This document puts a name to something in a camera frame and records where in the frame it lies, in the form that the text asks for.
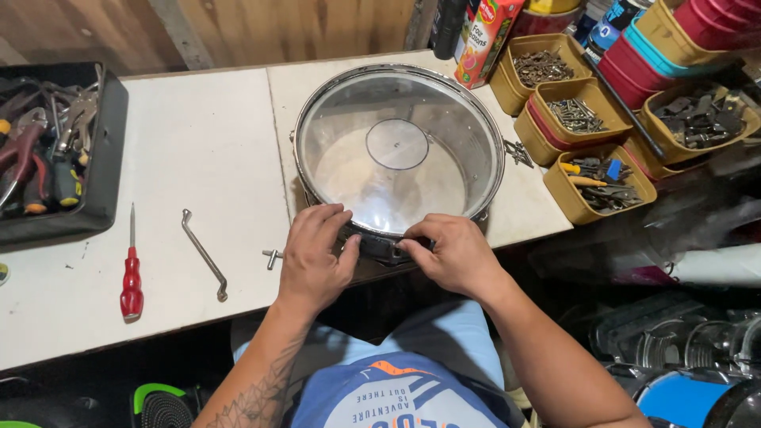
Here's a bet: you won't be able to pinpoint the person's right hand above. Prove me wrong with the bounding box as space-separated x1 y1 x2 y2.
396 213 508 302

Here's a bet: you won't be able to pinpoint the person's left hand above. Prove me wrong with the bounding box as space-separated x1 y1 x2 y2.
276 203 362 310

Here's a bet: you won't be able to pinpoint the chrome snare drum clear head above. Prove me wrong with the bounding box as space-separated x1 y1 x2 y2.
289 63 507 268

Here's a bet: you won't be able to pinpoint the bent metal socket wrench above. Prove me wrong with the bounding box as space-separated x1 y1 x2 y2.
181 208 229 303

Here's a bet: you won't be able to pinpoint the blue printed t-shirt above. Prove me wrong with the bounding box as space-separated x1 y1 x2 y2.
288 351 526 428

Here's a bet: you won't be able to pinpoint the yellow tub of small tools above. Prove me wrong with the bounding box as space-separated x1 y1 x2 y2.
542 143 658 226

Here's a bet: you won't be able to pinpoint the yellow tub of grey screws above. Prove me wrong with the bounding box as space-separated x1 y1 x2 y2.
514 77 635 168

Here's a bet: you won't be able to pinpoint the yellow tub of rusty screws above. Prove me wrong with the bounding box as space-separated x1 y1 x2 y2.
489 33 593 117

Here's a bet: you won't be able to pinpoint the green and black pedal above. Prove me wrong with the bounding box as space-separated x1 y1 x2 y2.
130 383 204 428

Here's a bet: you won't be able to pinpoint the red juice carton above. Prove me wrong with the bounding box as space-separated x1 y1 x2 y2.
453 0 527 90

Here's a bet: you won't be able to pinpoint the black metal rod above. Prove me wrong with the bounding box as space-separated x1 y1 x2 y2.
581 52 667 161

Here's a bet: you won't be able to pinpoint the black tray of hand tools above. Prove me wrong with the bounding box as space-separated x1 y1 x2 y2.
0 62 129 245

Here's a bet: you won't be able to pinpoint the black bottle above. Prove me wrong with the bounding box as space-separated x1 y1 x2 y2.
428 0 472 61

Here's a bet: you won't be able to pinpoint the chrome drum shells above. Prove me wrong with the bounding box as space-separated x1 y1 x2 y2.
587 294 761 376

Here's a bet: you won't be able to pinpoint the red tin can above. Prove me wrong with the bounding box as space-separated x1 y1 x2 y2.
510 0 587 39

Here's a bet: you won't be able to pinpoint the white drum shell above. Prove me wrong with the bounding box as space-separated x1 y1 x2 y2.
671 243 761 289

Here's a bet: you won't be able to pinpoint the blue labelled spray can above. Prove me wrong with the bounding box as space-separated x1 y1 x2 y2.
581 0 655 65

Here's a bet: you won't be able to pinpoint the yellow tub of metal parts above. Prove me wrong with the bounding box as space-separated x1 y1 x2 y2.
623 82 761 181

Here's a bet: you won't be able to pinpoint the stack of coloured plastic tubs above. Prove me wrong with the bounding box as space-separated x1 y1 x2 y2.
597 0 761 111

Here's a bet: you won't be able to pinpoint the small metal bracket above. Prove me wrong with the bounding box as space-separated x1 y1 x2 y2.
503 138 535 170

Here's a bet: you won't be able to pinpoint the red handled screwdriver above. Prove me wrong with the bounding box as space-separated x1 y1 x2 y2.
119 202 145 322

